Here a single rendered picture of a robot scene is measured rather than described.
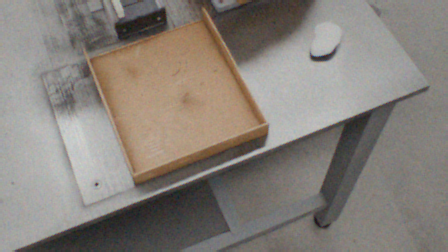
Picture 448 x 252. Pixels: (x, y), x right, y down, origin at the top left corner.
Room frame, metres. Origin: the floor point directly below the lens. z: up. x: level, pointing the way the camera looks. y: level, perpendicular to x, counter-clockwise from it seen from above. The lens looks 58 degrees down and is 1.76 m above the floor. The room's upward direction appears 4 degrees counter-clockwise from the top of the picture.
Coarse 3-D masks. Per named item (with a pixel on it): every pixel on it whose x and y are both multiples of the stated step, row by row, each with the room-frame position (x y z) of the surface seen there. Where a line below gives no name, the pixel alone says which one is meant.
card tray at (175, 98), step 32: (192, 32) 0.74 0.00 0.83; (96, 64) 0.68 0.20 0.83; (128, 64) 0.67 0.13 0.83; (160, 64) 0.67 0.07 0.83; (192, 64) 0.66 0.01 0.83; (224, 64) 0.66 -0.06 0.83; (128, 96) 0.60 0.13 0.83; (160, 96) 0.59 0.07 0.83; (192, 96) 0.59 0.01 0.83; (224, 96) 0.58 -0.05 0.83; (128, 128) 0.53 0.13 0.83; (160, 128) 0.52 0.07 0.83; (192, 128) 0.52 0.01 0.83; (224, 128) 0.51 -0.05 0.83; (256, 128) 0.49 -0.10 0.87; (128, 160) 0.44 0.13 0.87; (160, 160) 0.46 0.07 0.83; (192, 160) 0.45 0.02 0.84
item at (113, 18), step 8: (104, 0) 0.81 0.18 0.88; (160, 0) 0.80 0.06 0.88; (112, 8) 0.78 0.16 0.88; (160, 8) 0.78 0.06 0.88; (112, 16) 0.76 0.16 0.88; (144, 16) 0.76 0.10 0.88; (152, 16) 0.77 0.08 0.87; (160, 16) 0.77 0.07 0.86; (112, 24) 0.77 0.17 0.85; (120, 24) 0.74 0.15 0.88; (128, 24) 0.75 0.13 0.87; (136, 24) 0.75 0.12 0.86; (144, 24) 0.76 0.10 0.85; (152, 24) 0.76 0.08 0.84; (160, 24) 0.77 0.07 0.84; (120, 32) 0.74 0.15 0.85; (128, 32) 0.75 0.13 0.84; (136, 32) 0.75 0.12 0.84
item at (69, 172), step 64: (0, 0) 0.87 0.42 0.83; (64, 0) 0.86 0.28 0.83; (192, 0) 0.83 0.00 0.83; (256, 0) 0.82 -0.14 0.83; (320, 0) 0.81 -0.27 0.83; (0, 64) 0.70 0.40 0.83; (64, 64) 0.69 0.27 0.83; (256, 64) 0.66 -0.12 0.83; (320, 64) 0.65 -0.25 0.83; (384, 64) 0.64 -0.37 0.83; (0, 128) 0.55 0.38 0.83; (64, 128) 0.54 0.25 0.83; (320, 128) 0.50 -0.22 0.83; (0, 192) 0.41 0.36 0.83; (64, 192) 0.41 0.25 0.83; (128, 192) 0.40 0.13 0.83
